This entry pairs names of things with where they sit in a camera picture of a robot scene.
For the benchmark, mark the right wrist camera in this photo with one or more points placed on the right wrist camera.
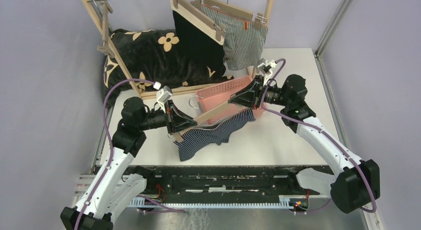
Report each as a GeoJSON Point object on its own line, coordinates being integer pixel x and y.
{"type": "Point", "coordinates": [266, 67]}

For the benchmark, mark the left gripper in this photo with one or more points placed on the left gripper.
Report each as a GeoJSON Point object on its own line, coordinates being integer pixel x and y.
{"type": "Point", "coordinates": [181, 120]}

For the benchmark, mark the navy striped underwear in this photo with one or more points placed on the navy striped underwear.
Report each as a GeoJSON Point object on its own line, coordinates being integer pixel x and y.
{"type": "Point", "coordinates": [219, 133]}

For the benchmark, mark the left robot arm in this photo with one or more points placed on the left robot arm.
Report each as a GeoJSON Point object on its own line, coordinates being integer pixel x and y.
{"type": "Point", "coordinates": [104, 200]}

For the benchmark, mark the wooden clothes rack frame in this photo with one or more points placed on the wooden clothes rack frame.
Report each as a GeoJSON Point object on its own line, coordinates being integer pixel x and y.
{"type": "Point", "coordinates": [95, 11]}

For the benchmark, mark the wooden clip hanger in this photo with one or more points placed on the wooden clip hanger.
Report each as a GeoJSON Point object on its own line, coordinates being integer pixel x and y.
{"type": "Point", "coordinates": [203, 118]}
{"type": "Point", "coordinates": [258, 19]}
{"type": "Point", "coordinates": [105, 48]}
{"type": "Point", "coordinates": [199, 20]}

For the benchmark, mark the black floral pillow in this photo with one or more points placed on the black floral pillow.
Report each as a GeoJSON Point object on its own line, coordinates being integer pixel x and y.
{"type": "Point", "coordinates": [156, 55]}

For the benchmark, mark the empty wooden clip hanger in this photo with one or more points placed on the empty wooden clip hanger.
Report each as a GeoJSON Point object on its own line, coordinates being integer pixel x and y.
{"type": "Point", "coordinates": [105, 48]}

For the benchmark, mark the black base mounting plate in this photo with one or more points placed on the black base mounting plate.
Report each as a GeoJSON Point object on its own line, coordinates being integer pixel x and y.
{"type": "Point", "coordinates": [219, 184]}

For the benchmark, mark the black underwear cream waistband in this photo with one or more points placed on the black underwear cream waistband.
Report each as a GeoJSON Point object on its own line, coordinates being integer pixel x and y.
{"type": "Point", "coordinates": [198, 46]}

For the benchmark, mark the grey striped boxer shorts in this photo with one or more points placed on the grey striped boxer shorts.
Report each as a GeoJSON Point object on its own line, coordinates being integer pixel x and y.
{"type": "Point", "coordinates": [243, 43]}

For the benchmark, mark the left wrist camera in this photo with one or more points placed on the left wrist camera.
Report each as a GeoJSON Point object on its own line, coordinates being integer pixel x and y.
{"type": "Point", "coordinates": [163, 95]}

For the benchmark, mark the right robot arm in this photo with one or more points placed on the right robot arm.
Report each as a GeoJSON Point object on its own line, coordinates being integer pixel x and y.
{"type": "Point", "coordinates": [354, 183]}

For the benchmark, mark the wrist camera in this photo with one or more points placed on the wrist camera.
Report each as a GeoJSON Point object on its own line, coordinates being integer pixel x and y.
{"type": "Point", "coordinates": [163, 95]}
{"type": "Point", "coordinates": [266, 67]}

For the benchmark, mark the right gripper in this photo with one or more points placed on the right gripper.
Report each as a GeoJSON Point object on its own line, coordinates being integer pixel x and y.
{"type": "Point", "coordinates": [247, 97]}

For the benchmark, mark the pink plastic basket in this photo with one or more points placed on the pink plastic basket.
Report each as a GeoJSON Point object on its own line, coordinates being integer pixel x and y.
{"type": "Point", "coordinates": [211, 96]}

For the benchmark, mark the white slotted cable duct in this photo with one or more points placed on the white slotted cable duct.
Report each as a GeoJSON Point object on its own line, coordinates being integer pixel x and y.
{"type": "Point", "coordinates": [283, 203]}

